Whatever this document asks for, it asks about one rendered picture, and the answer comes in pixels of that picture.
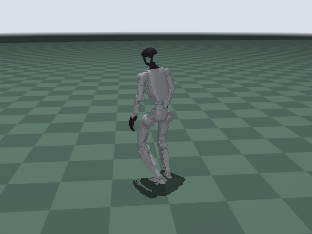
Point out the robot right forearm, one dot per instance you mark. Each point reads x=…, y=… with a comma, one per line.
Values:
x=167, y=101

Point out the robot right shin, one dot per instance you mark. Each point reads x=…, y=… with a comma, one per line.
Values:
x=164, y=156

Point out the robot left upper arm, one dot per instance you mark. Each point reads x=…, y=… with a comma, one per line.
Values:
x=141, y=78

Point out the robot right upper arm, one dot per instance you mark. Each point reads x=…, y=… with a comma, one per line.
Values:
x=170, y=81

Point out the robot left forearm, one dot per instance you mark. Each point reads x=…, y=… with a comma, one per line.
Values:
x=136, y=108

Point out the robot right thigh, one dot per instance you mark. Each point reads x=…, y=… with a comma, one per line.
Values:
x=162, y=131

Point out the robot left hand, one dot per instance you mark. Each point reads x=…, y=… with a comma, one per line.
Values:
x=131, y=122

